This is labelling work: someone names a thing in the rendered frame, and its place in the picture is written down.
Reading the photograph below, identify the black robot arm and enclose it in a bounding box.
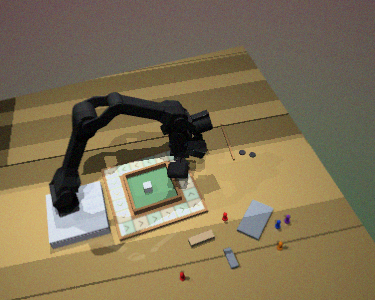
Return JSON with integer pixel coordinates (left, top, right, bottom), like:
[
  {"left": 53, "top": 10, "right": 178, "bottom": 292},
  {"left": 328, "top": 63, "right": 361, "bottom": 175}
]
[{"left": 49, "top": 92, "right": 213, "bottom": 218}]

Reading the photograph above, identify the white die with black pips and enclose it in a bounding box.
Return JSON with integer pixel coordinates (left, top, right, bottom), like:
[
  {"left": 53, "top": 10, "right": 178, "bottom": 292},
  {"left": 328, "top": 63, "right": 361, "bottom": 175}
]
[{"left": 143, "top": 181, "right": 153, "bottom": 193}]

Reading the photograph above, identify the beige flat rectangular block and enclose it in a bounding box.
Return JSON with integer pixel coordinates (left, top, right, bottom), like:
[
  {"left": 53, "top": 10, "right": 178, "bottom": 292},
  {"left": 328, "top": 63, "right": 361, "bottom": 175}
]
[{"left": 188, "top": 230, "right": 215, "bottom": 248}]

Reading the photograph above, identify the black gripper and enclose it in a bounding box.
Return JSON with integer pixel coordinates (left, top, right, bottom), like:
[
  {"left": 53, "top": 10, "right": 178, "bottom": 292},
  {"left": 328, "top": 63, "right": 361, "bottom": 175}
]
[{"left": 167, "top": 138, "right": 189, "bottom": 179}]

